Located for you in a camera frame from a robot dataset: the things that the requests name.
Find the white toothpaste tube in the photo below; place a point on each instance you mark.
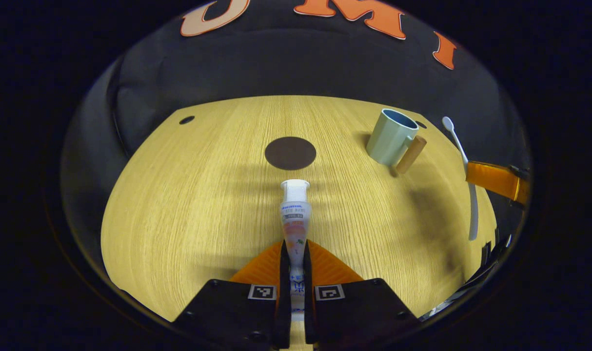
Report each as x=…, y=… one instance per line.
x=295, y=219

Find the dark round coaster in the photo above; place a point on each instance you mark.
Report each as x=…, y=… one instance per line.
x=290, y=153

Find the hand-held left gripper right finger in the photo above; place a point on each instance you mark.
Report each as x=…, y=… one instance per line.
x=308, y=280

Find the black backdrop cloth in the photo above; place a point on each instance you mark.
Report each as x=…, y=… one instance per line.
x=296, y=63

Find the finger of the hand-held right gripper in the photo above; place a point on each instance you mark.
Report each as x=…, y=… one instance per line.
x=493, y=179
x=487, y=253

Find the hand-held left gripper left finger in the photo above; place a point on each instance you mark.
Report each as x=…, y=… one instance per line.
x=284, y=278

